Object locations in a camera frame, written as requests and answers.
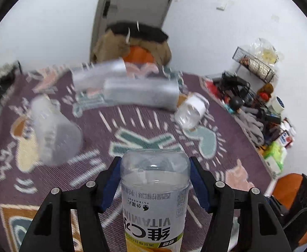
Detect black wire wall basket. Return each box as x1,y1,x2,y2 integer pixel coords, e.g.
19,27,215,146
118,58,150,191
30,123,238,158
233,47,275,83

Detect grey crumpled blanket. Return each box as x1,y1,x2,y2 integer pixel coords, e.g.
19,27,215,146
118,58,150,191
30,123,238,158
235,109,265,146

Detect green tissue pack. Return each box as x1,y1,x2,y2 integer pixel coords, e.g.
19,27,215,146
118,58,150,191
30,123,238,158
263,141,287,176

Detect cartoon boy figurine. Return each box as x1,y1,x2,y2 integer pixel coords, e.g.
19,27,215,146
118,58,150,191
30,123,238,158
225,96,244,114

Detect frosted translucent plastic cup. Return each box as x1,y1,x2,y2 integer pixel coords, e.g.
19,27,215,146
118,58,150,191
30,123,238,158
30,94,83,166

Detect tall silver paper cup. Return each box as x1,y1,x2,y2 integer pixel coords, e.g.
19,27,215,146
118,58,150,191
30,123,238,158
103,77,179,110

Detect purple patterned woven table cloth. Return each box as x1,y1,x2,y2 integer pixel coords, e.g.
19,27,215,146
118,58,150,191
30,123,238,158
0,68,271,251

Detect clear cup white label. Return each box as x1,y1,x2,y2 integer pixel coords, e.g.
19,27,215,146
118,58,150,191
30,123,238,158
174,93,209,130

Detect grey entrance door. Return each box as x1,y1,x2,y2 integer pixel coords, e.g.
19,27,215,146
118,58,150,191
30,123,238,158
90,0,172,61

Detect white tape roll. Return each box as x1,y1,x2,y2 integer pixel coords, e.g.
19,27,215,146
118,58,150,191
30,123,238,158
270,96,285,114

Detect orange plush toy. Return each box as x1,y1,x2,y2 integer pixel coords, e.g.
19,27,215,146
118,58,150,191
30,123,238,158
257,83,274,102

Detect black shoe rack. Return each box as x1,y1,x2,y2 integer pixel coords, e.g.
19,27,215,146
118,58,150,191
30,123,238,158
0,60,23,109

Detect orange label vitamin drink cup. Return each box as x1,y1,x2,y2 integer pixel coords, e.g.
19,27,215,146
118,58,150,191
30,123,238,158
121,149,190,251

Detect silver cup behind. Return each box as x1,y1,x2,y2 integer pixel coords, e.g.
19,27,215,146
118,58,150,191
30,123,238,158
71,59,127,92

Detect brown coat on chair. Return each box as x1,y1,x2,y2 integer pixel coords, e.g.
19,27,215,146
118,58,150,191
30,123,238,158
90,21,172,66

